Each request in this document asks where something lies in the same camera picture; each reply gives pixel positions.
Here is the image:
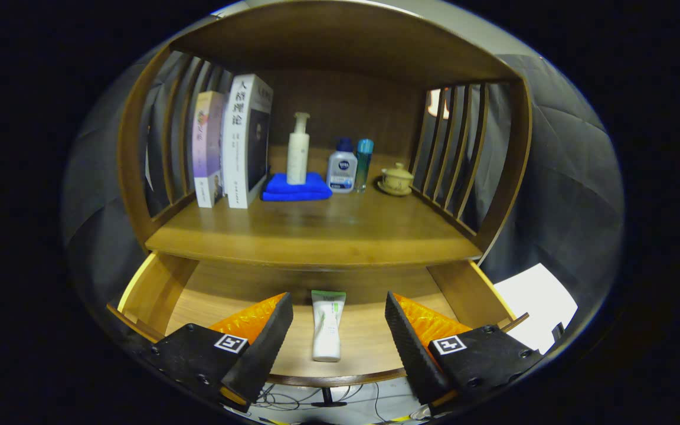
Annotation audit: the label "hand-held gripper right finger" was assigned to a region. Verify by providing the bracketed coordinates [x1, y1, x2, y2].
[384, 291, 550, 417]

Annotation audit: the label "beige lidded teacup with saucer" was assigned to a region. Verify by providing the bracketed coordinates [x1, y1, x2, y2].
[377, 162, 415, 197]

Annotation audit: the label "thick white book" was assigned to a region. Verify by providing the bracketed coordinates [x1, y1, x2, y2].
[221, 73, 274, 210]

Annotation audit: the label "black drawer knob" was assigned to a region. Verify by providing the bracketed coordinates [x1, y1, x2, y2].
[310, 387, 348, 409]

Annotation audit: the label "blue folded towel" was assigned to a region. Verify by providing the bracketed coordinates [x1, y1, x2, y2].
[261, 172, 334, 202]

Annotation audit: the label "wooden countertop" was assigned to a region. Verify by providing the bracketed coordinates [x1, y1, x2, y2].
[144, 148, 483, 269]

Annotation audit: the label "wooden drawer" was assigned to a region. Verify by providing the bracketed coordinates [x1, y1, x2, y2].
[106, 251, 531, 390]

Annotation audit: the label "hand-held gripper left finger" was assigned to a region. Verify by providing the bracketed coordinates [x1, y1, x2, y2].
[137, 292, 295, 414]

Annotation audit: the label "white bottle blue pump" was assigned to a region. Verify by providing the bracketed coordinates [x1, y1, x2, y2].
[327, 138, 358, 194]

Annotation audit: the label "purple book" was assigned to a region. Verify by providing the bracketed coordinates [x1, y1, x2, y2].
[192, 91, 225, 208]

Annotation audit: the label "wooden cabinet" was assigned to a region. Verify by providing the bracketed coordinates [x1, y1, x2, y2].
[117, 0, 534, 296]

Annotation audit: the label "black backdrop cloth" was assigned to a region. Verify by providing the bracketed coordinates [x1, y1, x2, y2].
[60, 47, 627, 331]

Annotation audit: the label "clear bottle teal cap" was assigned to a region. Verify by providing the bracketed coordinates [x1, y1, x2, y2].
[354, 139, 375, 193]

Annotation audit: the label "black floor cables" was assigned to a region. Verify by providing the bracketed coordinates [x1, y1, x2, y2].
[254, 381, 429, 423]

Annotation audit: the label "white green cleanser tube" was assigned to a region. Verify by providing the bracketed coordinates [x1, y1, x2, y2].
[310, 289, 347, 362]

